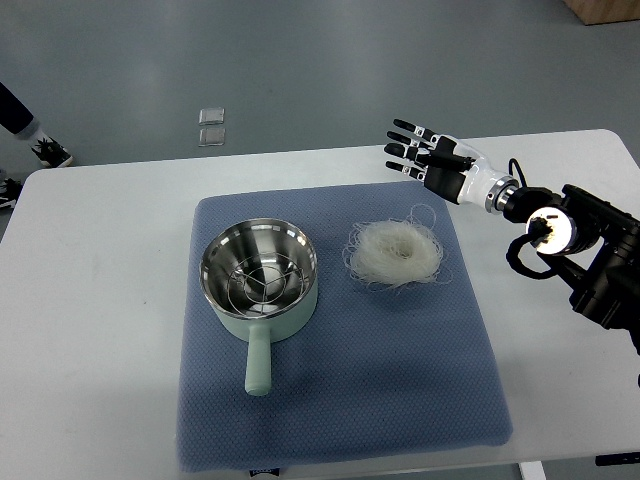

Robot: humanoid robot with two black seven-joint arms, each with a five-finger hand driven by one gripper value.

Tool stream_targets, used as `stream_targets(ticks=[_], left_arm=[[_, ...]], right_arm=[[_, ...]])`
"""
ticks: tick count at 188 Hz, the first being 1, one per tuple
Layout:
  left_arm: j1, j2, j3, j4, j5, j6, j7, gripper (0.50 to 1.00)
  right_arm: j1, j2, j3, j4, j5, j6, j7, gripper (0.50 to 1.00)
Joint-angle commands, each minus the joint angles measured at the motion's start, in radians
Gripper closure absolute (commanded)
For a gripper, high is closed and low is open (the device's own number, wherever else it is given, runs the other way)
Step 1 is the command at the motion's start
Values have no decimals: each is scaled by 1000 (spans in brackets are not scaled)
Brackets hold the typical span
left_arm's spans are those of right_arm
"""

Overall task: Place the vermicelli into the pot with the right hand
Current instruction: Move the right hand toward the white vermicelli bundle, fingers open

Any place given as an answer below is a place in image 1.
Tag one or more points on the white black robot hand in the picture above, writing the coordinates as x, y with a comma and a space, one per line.
448, 167

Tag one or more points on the white vermicelli nest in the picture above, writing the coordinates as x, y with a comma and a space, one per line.
397, 254

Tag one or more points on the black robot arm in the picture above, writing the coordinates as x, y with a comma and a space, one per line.
585, 241

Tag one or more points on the mint green steel pot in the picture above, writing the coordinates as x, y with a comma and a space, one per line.
259, 237

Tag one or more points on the blue textured mat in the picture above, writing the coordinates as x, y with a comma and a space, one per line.
374, 373

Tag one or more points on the brown cardboard box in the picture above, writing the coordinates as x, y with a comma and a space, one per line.
599, 12

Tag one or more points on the upper metal floor plate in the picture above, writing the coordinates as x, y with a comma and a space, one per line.
211, 116

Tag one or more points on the white table leg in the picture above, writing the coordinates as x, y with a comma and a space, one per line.
532, 470

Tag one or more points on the black white sneaker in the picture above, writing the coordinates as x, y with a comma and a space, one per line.
50, 153
10, 193

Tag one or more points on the person's dark trouser leg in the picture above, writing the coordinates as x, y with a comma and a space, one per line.
15, 116

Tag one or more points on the wire steaming rack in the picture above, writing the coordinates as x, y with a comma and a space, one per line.
262, 286

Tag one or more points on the black table side bracket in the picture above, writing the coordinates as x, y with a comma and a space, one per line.
628, 458

